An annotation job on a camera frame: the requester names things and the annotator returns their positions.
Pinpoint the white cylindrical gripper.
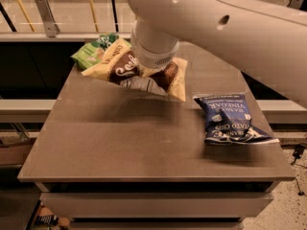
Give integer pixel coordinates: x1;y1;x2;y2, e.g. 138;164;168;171
130;19;179;69

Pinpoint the brown Late July chip bag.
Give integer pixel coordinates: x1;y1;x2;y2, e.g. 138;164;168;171
82;38;187;102

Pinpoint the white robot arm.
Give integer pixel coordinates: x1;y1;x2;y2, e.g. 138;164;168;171
128;0;307;107

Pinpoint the green rice chip bag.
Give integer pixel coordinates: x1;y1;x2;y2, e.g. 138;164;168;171
71;33;119;70

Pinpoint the blue salt vinegar chip bag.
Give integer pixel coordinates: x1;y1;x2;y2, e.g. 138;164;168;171
193;93;279;145

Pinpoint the left metal railing bracket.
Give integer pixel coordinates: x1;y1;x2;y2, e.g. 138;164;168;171
35;0;59;37

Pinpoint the metal railing bracket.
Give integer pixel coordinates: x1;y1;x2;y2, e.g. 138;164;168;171
288;0;304;10
35;0;59;37

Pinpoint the right metal railing bracket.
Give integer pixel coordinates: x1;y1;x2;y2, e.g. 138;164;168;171
288;0;304;10

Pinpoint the black cable on floor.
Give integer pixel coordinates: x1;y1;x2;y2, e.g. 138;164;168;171
289;144;307;197

